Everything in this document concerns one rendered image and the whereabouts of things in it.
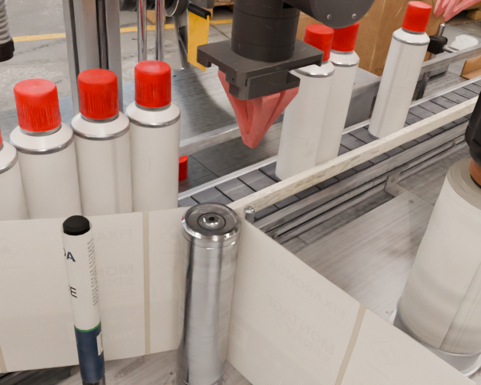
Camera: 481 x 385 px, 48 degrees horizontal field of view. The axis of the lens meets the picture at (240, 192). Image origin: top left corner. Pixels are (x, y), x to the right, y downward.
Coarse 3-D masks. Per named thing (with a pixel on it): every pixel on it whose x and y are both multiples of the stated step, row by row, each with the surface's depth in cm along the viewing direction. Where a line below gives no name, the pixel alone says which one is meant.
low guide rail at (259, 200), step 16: (448, 112) 86; (464, 112) 89; (416, 128) 80; (432, 128) 84; (368, 144) 75; (384, 144) 76; (400, 144) 79; (336, 160) 70; (352, 160) 72; (304, 176) 67; (320, 176) 69; (256, 192) 63; (272, 192) 63; (288, 192) 66; (240, 208) 61; (256, 208) 63
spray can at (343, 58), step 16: (336, 32) 64; (352, 32) 64; (336, 48) 65; (352, 48) 65; (336, 64) 65; (352, 64) 65; (336, 80) 66; (352, 80) 67; (336, 96) 67; (336, 112) 69; (336, 128) 70; (320, 144) 72; (336, 144) 72; (320, 160) 73
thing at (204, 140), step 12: (468, 48) 98; (480, 48) 99; (432, 60) 91; (444, 60) 92; (456, 60) 95; (420, 72) 89; (360, 84) 80; (372, 84) 81; (276, 120) 70; (216, 132) 64; (228, 132) 65; (180, 144) 61; (192, 144) 62; (204, 144) 63; (180, 156) 61
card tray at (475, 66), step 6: (468, 60) 120; (474, 60) 122; (480, 60) 124; (468, 66) 122; (474, 66) 124; (480, 66) 126; (462, 72) 121; (468, 72) 123; (474, 72) 124; (480, 72) 125; (468, 78) 121
